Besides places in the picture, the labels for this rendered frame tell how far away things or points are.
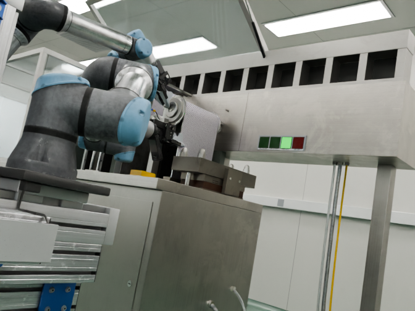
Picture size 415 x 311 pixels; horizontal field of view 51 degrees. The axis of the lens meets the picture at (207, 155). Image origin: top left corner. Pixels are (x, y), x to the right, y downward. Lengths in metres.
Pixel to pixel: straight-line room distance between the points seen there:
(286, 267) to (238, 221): 2.74
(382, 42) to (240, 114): 0.72
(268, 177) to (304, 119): 2.90
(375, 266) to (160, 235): 0.87
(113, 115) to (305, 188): 3.72
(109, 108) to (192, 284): 0.94
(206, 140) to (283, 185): 2.71
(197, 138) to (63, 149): 1.12
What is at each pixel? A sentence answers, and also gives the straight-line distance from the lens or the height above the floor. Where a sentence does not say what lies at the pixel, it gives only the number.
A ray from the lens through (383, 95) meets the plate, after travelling 1.84.
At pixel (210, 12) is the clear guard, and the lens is 2.31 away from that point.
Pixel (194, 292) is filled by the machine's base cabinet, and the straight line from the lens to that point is 1.75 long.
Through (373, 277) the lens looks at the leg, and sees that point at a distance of 1.90.
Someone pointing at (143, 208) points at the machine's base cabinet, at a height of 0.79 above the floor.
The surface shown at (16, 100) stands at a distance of 2.89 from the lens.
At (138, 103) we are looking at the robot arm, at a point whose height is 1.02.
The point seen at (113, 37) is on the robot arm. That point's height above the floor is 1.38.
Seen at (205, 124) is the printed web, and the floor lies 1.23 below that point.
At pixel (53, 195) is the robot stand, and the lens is 0.98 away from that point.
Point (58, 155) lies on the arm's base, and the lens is 0.98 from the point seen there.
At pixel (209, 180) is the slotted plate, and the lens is 1.82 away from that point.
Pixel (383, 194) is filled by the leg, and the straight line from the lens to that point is 1.91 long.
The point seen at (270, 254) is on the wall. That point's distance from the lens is 4.70.
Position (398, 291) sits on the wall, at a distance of 4.15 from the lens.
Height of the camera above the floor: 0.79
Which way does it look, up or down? 8 degrees up
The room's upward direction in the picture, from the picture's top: 10 degrees clockwise
